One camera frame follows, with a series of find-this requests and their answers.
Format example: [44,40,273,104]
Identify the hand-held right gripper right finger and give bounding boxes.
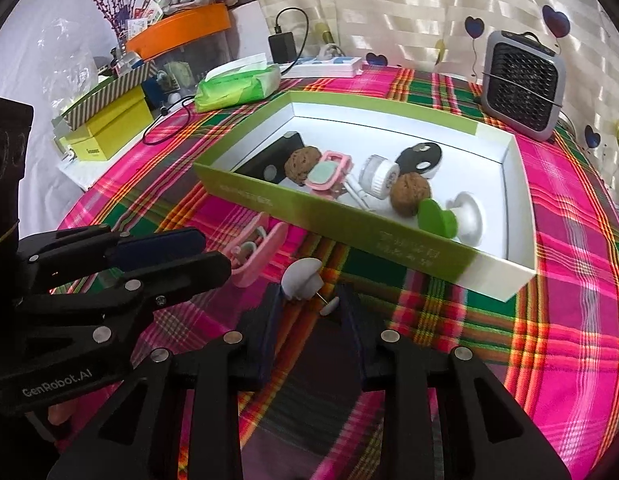
[338,283,574,480]

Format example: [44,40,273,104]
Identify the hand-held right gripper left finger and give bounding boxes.
[47,283,286,480]

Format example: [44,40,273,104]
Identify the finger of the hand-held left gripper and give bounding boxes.
[17,251,233,357]
[17,225,207,282]

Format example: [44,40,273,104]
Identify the grey round device with pin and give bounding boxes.
[281,257,341,317]

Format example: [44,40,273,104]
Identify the pink plastic clip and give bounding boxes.
[304,150,353,201]
[224,212,289,288]

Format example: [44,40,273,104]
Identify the green and white cardboard box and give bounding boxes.
[192,89,537,303]

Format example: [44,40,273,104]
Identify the black rectangular device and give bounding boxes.
[237,131,305,186]

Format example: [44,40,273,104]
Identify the brown walnut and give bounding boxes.
[284,146,323,186]
[389,172,433,218]

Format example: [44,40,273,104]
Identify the white charging cable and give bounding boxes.
[334,180,377,211]

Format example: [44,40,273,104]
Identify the green and white knob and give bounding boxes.
[417,191,485,248]

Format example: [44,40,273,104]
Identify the black and white oval device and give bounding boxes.
[393,142,443,181]

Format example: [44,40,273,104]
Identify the person's left hand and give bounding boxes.
[47,401,75,430]

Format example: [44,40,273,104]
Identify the yellow cardboard box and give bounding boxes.
[64,85,155,163]

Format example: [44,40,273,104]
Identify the small blue box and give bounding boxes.
[142,75,183,111]

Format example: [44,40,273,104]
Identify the striped cardboard box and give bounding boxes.
[52,57,158,133]

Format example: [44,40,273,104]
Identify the green tissue pack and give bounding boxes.
[194,52,281,113]

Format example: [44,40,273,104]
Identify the transparent plastic container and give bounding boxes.
[150,32,235,96]

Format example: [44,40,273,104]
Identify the clear plastic bag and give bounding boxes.
[32,15,105,91]

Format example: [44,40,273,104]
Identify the orange container lid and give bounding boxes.
[124,2,232,61]

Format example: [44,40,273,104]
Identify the printed paper cards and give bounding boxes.
[122,0,165,41]

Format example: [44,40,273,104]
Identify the black charger adapter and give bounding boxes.
[268,32,296,64]

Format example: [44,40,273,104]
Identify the white power strip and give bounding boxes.
[280,55,364,79]

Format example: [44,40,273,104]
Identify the purple flower branches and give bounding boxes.
[72,0,145,41]

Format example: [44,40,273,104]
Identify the grey desk fan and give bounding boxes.
[479,30,567,142]

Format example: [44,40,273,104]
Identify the heart print curtain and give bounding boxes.
[250,0,619,211]

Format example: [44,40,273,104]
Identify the thin black cable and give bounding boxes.
[142,95,198,147]

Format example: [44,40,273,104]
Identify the black charger cable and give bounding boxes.
[274,7,310,73]

